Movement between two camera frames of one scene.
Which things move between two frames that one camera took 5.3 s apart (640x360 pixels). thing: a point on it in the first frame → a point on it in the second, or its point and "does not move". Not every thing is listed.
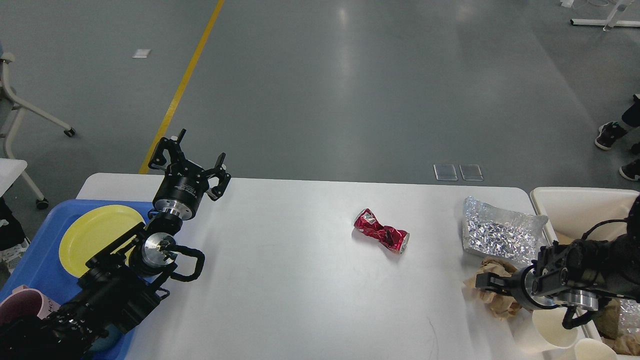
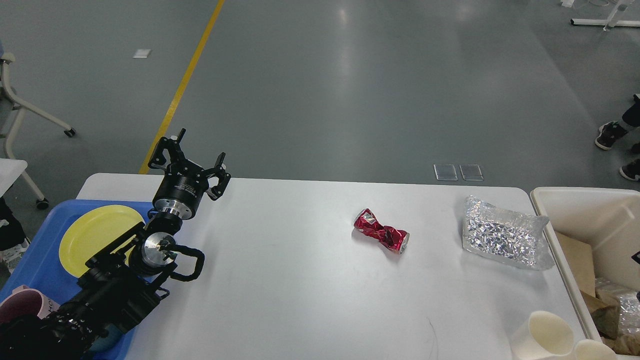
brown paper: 500,302 → 628,343
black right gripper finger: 490,280 → 636,257
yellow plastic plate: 92,229 does not move
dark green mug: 107,342 does not move
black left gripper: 179,194 does not move
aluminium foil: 497,233 does not move
